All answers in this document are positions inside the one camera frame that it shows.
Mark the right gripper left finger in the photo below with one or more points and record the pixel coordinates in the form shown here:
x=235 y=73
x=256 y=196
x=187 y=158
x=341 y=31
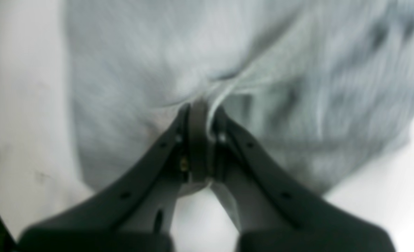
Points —
x=134 y=214

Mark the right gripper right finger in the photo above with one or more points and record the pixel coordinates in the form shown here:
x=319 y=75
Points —
x=275 y=213

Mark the grey T-shirt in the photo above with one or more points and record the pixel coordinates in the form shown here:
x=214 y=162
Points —
x=324 y=85

